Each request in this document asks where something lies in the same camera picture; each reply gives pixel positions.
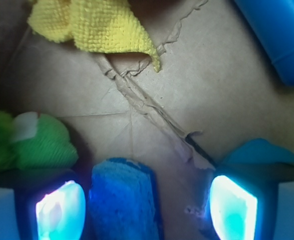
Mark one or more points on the blue dimpled ball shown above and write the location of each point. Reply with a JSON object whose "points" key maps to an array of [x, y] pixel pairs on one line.
{"points": [[259, 151]]}

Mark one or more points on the yellow microfibre cloth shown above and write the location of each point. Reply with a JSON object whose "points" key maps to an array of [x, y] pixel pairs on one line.
{"points": [[95, 26]]}

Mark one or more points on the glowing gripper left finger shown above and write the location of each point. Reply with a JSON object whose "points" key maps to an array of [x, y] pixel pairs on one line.
{"points": [[50, 205]]}

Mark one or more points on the brown paper bag bin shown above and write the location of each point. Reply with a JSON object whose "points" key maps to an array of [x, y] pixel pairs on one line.
{"points": [[216, 83]]}

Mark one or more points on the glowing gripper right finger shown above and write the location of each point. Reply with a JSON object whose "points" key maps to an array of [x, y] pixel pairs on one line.
{"points": [[242, 202]]}

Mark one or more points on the blue sponge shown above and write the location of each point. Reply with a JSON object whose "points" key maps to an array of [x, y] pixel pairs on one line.
{"points": [[123, 201]]}

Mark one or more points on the blue plastic bottle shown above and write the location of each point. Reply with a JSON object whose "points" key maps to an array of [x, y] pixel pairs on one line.
{"points": [[273, 23]]}

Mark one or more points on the green plush toy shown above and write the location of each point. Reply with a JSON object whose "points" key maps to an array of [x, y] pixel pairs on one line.
{"points": [[34, 140]]}

